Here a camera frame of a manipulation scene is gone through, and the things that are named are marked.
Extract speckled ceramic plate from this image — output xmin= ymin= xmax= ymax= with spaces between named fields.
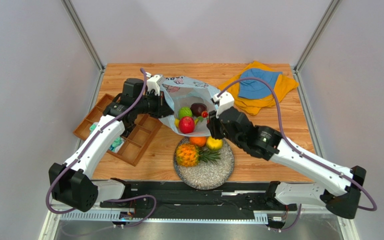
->
xmin=173 ymin=137 xmax=235 ymax=190

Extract light blue plastic bag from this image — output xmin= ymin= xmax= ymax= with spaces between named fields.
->
xmin=160 ymin=76 xmax=220 ymax=137

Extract dark purple fruit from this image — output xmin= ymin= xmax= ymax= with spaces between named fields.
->
xmin=190 ymin=102 xmax=207 ymax=117

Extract orange fruit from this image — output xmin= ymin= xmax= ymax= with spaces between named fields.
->
xmin=189 ymin=136 xmax=207 ymax=147

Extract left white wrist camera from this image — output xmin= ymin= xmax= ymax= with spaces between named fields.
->
xmin=145 ymin=72 xmax=165 ymax=96

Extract brown wooden divided tray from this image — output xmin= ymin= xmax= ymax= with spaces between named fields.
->
xmin=73 ymin=93 xmax=162 ymax=166

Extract teal sock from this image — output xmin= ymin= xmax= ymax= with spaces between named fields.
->
xmin=89 ymin=122 xmax=125 ymax=153

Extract orange pineapple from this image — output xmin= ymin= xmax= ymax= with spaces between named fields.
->
xmin=175 ymin=143 xmax=221 ymax=167

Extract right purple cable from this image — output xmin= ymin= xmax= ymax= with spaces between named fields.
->
xmin=216 ymin=77 xmax=378 ymax=232

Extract green apple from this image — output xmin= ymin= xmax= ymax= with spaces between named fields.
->
xmin=178 ymin=106 xmax=194 ymax=120

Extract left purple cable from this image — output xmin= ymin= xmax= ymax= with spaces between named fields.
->
xmin=45 ymin=67 xmax=158 ymax=229

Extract small cherries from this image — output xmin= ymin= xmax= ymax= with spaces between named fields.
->
xmin=201 ymin=111 xmax=209 ymax=119

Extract aluminium frame rail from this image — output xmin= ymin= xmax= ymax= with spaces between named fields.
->
xmin=61 ymin=0 xmax=105 ymax=73

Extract purple cable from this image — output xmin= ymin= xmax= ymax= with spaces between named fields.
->
xmin=45 ymin=67 xmax=158 ymax=229
xmin=216 ymin=77 xmax=378 ymax=232

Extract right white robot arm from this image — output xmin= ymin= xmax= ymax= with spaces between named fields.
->
xmin=207 ymin=107 xmax=367 ymax=219

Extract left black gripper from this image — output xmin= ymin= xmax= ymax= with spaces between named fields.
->
xmin=134 ymin=90 xmax=174 ymax=120

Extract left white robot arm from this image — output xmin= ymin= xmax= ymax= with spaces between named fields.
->
xmin=45 ymin=75 xmax=173 ymax=213

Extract yellow green lemon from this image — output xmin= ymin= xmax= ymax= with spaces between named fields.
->
xmin=206 ymin=136 xmax=223 ymax=151

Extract yellow banana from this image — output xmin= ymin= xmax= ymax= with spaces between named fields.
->
xmin=174 ymin=118 xmax=199 ymax=128

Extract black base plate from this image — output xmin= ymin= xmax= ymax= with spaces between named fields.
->
xmin=100 ymin=181 xmax=298 ymax=221

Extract blue bucket hat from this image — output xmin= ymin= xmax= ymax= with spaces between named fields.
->
xmin=238 ymin=68 xmax=282 ymax=100

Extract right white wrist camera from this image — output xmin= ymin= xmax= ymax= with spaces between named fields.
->
xmin=211 ymin=91 xmax=235 ymax=119

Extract red apple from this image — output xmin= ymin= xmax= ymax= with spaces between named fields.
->
xmin=178 ymin=116 xmax=196 ymax=134

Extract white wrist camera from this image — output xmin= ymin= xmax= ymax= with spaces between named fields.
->
xmin=211 ymin=91 xmax=235 ymax=119
xmin=145 ymin=72 xmax=165 ymax=96

